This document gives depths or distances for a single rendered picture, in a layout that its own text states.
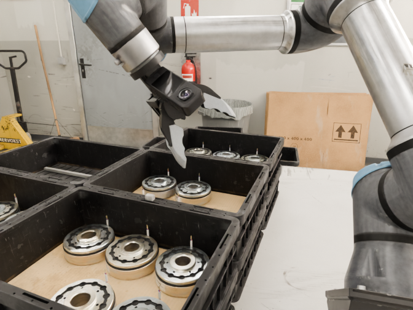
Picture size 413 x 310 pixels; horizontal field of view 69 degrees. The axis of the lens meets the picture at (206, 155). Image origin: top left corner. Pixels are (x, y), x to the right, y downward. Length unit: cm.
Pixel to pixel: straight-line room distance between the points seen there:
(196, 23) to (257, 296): 62
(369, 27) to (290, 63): 286
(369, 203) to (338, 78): 297
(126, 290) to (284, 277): 40
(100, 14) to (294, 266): 72
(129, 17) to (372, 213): 53
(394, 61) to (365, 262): 33
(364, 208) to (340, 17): 36
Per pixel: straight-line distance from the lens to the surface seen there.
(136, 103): 387
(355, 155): 346
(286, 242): 96
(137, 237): 68
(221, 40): 70
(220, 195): 89
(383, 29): 62
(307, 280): 84
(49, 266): 71
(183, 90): 51
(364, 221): 62
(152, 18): 63
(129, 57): 54
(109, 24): 54
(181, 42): 68
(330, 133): 341
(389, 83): 58
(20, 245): 70
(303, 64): 348
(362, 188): 64
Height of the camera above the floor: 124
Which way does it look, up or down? 20 degrees down
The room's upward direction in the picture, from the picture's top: straight up
